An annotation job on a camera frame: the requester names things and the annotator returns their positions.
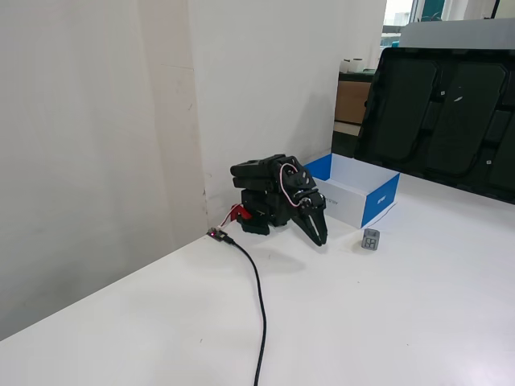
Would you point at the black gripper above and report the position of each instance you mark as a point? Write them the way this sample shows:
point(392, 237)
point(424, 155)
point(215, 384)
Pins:
point(312, 211)

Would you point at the brown cardboard box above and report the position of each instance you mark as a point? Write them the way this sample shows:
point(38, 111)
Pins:
point(352, 102)

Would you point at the red black table clamp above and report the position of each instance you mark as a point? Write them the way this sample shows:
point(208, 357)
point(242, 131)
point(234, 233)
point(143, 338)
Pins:
point(237, 212)

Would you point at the white plastic container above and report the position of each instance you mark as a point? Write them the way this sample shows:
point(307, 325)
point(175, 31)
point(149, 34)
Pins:
point(357, 65)
point(345, 65)

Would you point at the gray cube block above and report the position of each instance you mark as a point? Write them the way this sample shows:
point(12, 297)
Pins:
point(370, 240)

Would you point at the small controller board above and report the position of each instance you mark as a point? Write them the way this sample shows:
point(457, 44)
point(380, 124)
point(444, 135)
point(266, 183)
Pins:
point(215, 234)

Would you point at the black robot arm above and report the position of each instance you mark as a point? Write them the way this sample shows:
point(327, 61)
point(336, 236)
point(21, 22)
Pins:
point(253, 177)

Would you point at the blue white cardboard box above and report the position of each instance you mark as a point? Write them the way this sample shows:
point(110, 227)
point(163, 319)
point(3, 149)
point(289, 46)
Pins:
point(378, 201)

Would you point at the gray white panel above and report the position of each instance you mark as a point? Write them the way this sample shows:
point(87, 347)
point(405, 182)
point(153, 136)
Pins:
point(454, 34)

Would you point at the large black plastic tray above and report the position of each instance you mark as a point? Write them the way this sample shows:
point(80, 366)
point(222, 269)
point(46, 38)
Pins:
point(442, 112)

